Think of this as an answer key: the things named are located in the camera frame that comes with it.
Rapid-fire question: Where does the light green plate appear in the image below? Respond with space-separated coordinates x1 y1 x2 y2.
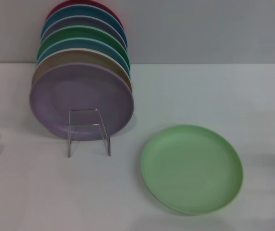
141 124 244 214

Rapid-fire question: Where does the lavender plate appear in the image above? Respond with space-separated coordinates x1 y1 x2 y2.
28 62 135 141

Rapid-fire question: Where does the tan plate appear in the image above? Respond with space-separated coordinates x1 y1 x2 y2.
31 47 133 91

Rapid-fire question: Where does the light blue plate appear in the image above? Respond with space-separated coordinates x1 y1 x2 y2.
36 37 131 73

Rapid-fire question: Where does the dark green plate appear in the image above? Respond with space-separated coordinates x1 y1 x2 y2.
37 25 130 65

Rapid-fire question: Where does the grey plate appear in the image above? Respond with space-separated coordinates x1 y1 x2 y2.
40 15 128 49

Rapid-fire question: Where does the teal plate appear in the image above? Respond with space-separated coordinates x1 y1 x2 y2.
41 4 125 37

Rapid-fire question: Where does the red plate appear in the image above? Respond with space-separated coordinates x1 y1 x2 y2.
45 0 124 27

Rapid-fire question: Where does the metal wire plate rack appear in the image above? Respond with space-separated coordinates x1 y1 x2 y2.
67 108 112 158

